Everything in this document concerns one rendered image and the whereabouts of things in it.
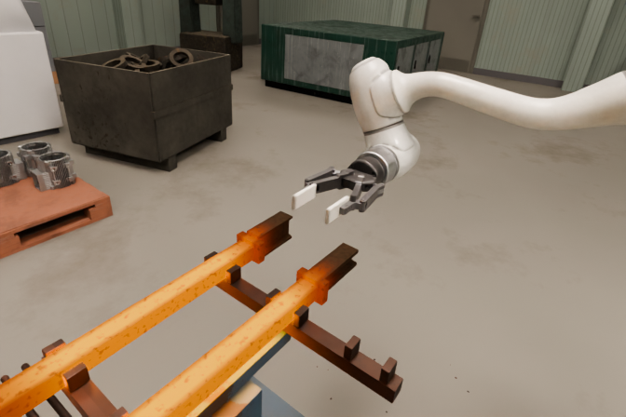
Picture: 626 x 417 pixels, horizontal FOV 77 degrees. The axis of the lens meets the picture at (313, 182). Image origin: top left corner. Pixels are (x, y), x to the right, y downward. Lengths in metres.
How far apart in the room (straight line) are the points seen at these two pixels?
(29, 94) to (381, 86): 3.41
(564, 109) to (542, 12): 7.47
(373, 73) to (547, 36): 7.49
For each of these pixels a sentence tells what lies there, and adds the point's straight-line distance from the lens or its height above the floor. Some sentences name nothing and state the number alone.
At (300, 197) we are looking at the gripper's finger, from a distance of 0.75.
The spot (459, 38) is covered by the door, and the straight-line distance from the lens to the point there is 8.53.
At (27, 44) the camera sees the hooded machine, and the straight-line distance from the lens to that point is 3.96.
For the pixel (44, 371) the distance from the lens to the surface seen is 0.50.
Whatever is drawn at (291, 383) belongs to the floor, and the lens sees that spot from 1.62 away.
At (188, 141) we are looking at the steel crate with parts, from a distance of 3.24.
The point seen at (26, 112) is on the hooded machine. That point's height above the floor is 0.24.
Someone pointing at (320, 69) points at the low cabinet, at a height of 0.38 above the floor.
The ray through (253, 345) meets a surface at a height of 0.94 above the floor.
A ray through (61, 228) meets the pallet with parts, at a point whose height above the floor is 0.02.
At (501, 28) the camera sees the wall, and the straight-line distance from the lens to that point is 8.44.
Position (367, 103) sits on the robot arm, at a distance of 0.94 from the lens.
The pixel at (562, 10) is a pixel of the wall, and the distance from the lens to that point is 8.34.
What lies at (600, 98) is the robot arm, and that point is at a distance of 0.90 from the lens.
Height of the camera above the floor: 1.30
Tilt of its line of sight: 26 degrees down
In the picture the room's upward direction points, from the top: 4 degrees clockwise
